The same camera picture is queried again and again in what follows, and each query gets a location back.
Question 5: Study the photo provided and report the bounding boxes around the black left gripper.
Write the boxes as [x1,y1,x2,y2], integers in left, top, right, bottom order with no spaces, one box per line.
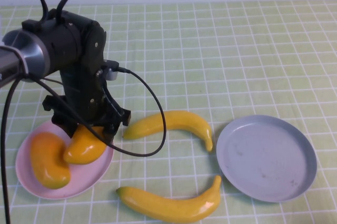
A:
[43,70,132,145]

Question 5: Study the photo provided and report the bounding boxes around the orange yellow mango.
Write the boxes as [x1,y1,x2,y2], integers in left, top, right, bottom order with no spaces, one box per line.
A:
[63,125,108,165]

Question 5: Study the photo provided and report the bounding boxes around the orange mango with green tip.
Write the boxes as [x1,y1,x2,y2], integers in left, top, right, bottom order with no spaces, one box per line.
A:
[30,131,72,190]

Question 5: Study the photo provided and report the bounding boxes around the strongly curved yellow banana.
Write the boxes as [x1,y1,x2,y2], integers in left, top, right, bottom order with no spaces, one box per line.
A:
[123,110,213,152]

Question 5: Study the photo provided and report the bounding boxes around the large yellow banana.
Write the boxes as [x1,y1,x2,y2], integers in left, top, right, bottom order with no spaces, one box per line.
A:
[116,174,222,223]

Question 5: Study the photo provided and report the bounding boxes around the pink round plate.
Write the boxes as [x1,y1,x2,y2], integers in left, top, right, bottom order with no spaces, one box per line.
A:
[15,121,115,200]

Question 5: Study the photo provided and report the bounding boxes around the grey round plate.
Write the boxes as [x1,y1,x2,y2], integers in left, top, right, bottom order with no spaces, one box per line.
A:
[216,114,318,203]

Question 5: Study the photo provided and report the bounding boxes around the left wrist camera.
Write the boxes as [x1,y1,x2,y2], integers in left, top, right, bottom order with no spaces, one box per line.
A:
[101,59,120,81]

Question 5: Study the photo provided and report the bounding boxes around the black left camera cable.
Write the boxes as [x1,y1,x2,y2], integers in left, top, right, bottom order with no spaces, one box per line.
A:
[1,67,168,224]

